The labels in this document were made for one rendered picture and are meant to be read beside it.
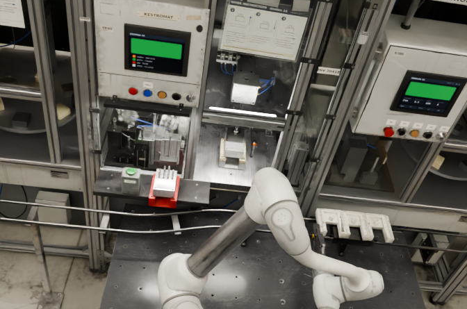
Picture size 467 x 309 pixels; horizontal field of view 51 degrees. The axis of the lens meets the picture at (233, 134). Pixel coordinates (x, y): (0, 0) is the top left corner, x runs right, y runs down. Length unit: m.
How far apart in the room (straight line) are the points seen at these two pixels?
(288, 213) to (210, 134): 1.12
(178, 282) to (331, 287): 0.63
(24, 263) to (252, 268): 1.48
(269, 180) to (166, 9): 0.73
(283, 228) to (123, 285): 0.94
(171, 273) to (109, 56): 0.90
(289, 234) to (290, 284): 0.79
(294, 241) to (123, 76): 0.95
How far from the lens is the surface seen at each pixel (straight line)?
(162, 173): 2.27
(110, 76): 2.04
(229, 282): 2.35
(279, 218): 1.63
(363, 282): 2.09
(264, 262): 2.44
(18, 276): 3.22
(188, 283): 2.02
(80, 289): 3.11
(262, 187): 1.75
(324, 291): 2.14
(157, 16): 1.85
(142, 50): 1.91
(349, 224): 2.48
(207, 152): 2.54
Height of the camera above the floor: 2.67
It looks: 41 degrees down
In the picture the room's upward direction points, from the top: 11 degrees clockwise
